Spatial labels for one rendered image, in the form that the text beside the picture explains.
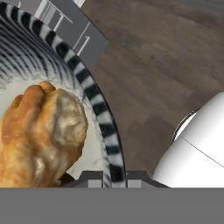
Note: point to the white rounded cylinder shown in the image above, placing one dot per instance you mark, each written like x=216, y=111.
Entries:
x=198, y=151

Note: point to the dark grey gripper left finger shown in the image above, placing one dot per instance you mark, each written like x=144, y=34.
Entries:
x=90, y=178

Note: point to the golden brown chicken drumstick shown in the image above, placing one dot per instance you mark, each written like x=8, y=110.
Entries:
x=38, y=134

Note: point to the grey cupboard run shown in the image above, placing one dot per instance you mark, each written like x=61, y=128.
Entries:
x=76, y=27

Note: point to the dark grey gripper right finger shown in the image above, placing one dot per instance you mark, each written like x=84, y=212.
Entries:
x=139, y=178

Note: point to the black and white striped bowl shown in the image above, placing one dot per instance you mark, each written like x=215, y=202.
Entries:
x=87, y=87

